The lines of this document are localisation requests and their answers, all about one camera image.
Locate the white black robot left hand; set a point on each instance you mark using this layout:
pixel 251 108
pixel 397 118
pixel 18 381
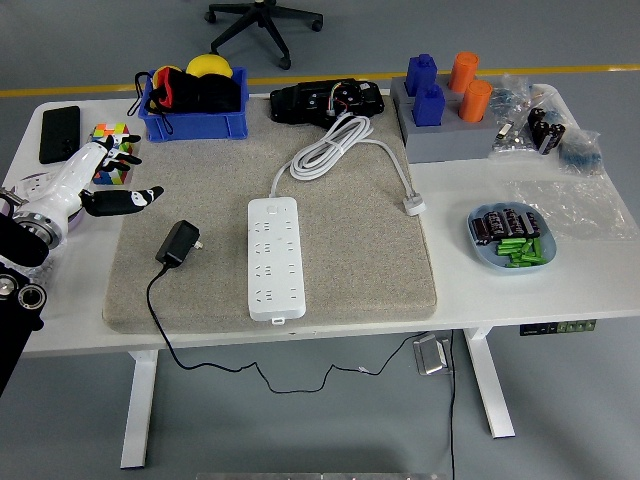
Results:
pixel 65 185

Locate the black plug adapter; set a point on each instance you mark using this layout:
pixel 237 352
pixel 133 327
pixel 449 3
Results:
pixel 177 245

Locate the white power strip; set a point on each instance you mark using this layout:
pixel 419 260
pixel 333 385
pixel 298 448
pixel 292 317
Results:
pixel 277 290

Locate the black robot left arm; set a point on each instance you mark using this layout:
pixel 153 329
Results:
pixel 10 310

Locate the purple tray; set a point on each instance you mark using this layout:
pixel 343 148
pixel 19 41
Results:
pixel 76 220

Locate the black smartphone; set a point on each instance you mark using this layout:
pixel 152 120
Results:
pixel 59 135

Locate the colourful puzzle cube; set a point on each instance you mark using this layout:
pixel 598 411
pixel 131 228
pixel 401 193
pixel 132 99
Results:
pixel 107 131

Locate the blue plastic bin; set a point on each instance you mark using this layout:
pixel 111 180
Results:
pixel 200 125

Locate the yellow ball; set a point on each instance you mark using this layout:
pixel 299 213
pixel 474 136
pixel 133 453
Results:
pixel 207 65

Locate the white table leg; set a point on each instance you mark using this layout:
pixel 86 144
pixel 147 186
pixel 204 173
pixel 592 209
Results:
pixel 140 410
pixel 492 390

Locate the black electronic device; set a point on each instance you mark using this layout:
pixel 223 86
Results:
pixel 300 102

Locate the black office chair base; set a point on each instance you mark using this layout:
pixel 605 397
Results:
pixel 260 22

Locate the beige mat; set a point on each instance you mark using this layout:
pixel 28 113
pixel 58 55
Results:
pixel 360 260

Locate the blue plastic block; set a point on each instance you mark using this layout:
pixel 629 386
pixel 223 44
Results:
pixel 420 75
pixel 428 107

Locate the grey block holder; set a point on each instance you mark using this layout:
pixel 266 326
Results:
pixel 450 145

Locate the silver floor box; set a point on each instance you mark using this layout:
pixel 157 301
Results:
pixel 432 356

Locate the orange cylinder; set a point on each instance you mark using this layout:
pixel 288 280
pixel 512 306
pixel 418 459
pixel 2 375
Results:
pixel 463 72
pixel 475 102

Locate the black capacitor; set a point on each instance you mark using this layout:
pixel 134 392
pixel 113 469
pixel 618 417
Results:
pixel 512 222
pixel 496 225
pixel 481 231
pixel 531 224

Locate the light blue plate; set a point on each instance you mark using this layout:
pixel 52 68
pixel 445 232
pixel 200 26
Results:
pixel 482 255

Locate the green battery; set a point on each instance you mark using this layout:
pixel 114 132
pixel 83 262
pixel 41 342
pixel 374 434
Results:
pixel 512 249
pixel 522 264
pixel 510 243
pixel 537 247
pixel 525 257

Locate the clear bag of metal parts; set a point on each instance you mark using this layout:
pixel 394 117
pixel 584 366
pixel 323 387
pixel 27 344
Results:
pixel 512 140

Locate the clear bag of blue components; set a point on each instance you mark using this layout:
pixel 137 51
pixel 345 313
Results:
pixel 582 152
pixel 510 95

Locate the bag of black capacitors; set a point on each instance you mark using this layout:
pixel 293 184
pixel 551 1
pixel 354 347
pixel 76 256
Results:
pixel 547 132

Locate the black table control panel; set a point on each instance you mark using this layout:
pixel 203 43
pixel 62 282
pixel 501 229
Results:
pixel 555 327

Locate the empty clear plastic bag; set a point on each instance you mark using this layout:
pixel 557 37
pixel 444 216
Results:
pixel 575 205

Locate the white wall socket panel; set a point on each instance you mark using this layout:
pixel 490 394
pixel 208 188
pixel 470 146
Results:
pixel 35 187

